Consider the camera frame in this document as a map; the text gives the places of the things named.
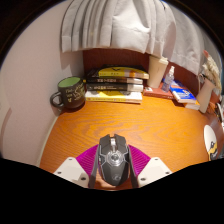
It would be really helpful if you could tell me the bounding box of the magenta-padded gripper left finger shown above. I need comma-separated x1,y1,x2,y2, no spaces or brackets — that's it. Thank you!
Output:
53,144,100,190

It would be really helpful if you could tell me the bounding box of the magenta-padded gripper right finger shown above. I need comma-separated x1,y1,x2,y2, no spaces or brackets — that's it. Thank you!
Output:
127,144,173,189

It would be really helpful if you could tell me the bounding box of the dark grey computer mouse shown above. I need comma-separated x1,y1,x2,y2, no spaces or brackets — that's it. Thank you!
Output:
97,133,131,187

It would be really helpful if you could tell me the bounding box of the white printed mouse pad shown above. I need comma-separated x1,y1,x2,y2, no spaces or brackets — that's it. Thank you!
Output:
203,124,219,162

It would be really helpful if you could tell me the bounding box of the dark mug with green inside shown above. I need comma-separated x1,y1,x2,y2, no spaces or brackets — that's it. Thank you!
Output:
49,76,87,111

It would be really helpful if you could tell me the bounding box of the flat red book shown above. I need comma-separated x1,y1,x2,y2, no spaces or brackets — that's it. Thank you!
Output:
143,85,174,100

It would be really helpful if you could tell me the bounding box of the blue book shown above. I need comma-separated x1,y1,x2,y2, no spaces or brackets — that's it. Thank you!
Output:
169,79,198,104

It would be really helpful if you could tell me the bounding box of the yellow and white book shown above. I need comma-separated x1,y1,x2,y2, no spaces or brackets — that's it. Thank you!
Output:
84,89,143,104

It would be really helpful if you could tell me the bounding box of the white ceramic vase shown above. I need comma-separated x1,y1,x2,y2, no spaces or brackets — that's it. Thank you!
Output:
195,77,216,114

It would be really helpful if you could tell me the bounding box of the clear pump bottle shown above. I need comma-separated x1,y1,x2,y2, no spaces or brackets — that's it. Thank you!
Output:
162,65,176,94

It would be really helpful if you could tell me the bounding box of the thick black book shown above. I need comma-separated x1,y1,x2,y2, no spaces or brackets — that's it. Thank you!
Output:
85,83,144,93

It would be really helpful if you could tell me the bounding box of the thin black book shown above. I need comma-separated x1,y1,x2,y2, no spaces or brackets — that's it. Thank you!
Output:
83,77,144,85

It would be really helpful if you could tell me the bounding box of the cream lidded tumbler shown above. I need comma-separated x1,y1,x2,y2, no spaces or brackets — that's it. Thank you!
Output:
147,54,169,89

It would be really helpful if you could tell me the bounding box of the white pleated curtain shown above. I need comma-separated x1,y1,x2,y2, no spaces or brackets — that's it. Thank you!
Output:
59,0,214,68

